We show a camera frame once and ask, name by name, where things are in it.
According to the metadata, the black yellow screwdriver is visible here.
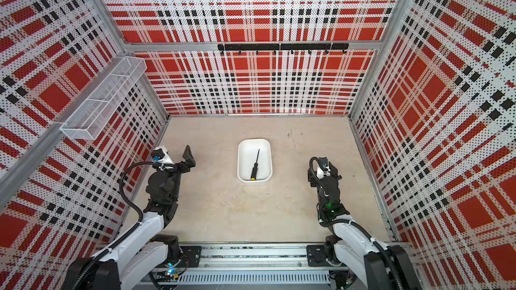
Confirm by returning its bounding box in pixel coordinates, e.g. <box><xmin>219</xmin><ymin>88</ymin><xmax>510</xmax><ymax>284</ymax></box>
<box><xmin>250</xmin><ymin>150</ymin><xmax>260</xmax><ymax>181</ymax></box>

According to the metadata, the black hook rail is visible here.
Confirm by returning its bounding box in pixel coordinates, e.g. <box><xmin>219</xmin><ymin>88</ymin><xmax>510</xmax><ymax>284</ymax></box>
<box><xmin>217</xmin><ymin>43</ymin><xmax>349</xmax><ymax>54</ymax></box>

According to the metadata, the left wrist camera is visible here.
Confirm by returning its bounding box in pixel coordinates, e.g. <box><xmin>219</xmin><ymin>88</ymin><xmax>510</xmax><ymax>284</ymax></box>
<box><xmin>150</xmin><ymin>146</ymin><xmax>176</xmax><ymax>171</ymax></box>

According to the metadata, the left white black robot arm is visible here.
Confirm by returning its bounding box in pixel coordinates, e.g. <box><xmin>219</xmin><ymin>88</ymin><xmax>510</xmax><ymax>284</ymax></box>
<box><xmin>62</xmin><ymin>146</ymin><xmax>201</xmax><ymax>289</ymax></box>

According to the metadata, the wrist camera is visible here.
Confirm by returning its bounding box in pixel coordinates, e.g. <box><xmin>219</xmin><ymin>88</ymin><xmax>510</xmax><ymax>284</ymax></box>
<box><xmin>309</xmin><ymin>157</ymin><xmax>331</xmax><ymax>180</ymax></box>
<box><xmin>150</xmin><ymin>146</ymin><xmax>176</xmax><ymax>171</ymax></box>

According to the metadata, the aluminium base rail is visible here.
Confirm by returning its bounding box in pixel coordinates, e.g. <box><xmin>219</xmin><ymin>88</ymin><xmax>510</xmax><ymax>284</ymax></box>
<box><xmin>170</xmin><ymin>243</ymin><xmax>368</xmax><ymax>289</ymax></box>

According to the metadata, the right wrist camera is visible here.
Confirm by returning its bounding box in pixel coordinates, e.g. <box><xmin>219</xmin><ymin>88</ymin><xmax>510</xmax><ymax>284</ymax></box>
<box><xmin>309</xmin><ymin>157</ymin><xmax>331</xmax><ymax>180</ymax></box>

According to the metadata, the white plastic bin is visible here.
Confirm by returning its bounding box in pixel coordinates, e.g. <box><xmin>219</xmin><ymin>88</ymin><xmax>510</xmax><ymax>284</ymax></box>
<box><xmin>237</xmin><ymin>138</ymin><xmax>273</xmax><ymax>184</ymax></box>

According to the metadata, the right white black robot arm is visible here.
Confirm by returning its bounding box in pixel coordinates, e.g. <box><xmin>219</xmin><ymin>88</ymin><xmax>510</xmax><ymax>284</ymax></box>
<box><xmin>307</xmin><ymin>157</ymin><xmax>423</xmax><ymax>289</ymax></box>

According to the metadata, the white wire mesh shelf basket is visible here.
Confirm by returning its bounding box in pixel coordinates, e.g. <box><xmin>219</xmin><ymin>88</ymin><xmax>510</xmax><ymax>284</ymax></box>
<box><xmin>60</xmin><ymin>56</ymin><xmax>146</xmax><ymax>140</ymax></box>

